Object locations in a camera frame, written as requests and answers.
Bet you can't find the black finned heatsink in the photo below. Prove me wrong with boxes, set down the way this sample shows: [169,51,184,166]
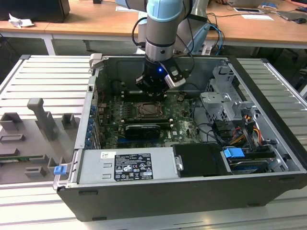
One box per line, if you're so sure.
[123,90,145,101]

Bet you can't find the hard disk drive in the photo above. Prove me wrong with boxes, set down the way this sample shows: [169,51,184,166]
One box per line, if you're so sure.
[227,155,277,175]

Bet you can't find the orange yellow power wires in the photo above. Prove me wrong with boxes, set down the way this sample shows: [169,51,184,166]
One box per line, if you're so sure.
[229,114,262,145]

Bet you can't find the black data cable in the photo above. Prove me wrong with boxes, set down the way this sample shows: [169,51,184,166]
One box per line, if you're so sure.
[192,98,226,145]

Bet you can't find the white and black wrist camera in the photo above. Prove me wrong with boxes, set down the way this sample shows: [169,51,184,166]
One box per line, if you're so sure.
[164,64,188,90]

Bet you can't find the grey parts rack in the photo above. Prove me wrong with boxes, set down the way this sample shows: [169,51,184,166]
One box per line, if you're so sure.
[0,97,82,185]

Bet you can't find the grey laptop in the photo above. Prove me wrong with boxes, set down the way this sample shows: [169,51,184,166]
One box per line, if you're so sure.
[275,9,307,22]

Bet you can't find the grey case latch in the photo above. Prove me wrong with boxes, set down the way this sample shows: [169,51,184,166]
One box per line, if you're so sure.
[89,53,104,69]

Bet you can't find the black and grey PC case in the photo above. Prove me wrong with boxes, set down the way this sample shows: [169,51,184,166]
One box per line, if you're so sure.
[56,54,307,222]

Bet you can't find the CPU socket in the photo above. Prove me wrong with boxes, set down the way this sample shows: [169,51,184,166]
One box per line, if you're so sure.
[136,101,166,118]

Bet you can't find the blue cable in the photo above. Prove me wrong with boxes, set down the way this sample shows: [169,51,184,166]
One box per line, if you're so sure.
[210,23,226,56]

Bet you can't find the blue disk carrier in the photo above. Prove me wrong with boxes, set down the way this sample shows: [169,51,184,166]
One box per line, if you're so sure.
[222,147,245,159]

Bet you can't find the black plastic shroud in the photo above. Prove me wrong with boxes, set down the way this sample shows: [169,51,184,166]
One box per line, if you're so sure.
[172,143,231,178]

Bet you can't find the metal CPU socket cover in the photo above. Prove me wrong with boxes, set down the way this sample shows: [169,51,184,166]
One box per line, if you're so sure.
[138,102,165,117]

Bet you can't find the pale blue teach pendant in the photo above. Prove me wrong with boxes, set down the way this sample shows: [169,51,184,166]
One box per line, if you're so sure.
[186,23,212,55]

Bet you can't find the black RAM slot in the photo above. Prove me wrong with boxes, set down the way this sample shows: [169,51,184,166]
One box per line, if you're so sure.
[125,117,174,122]
[105,121,174,127]

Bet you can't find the crumpled white paper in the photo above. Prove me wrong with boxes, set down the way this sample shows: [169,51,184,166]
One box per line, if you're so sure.
[8,13,35,29]

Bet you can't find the white tablet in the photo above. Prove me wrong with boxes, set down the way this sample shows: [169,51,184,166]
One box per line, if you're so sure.
[233,7,264,14]

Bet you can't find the perforated metal drive cage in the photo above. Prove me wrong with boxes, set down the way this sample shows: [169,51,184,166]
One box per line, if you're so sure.
[200,66,260,123]

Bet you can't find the black camera cable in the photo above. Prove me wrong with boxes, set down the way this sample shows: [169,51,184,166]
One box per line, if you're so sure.
[174,40,196,79]

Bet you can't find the grey power supply with label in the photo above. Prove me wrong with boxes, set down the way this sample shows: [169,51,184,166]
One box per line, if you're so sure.
[78,147,181,185]

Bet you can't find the black graphics card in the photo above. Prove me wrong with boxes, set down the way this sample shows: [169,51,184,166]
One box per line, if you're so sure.
[124,124,161,141]

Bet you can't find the wooden desk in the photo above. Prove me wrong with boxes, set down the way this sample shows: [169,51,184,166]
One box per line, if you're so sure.
[0,0,72,56]
[44,0,307,50]

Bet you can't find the green motherboard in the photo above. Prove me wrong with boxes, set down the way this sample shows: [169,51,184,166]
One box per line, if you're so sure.
[97,92,209,149]

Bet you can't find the white paper sheet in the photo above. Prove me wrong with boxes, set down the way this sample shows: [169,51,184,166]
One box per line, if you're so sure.
[115,5,144,13]
[240,14,274,22]

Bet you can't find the black computer tower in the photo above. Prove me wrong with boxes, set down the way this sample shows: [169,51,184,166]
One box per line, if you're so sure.
[0,0,71,23]

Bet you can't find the CPU with silver top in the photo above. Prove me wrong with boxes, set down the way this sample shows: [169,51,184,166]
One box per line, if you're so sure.
[142,104,160,115]

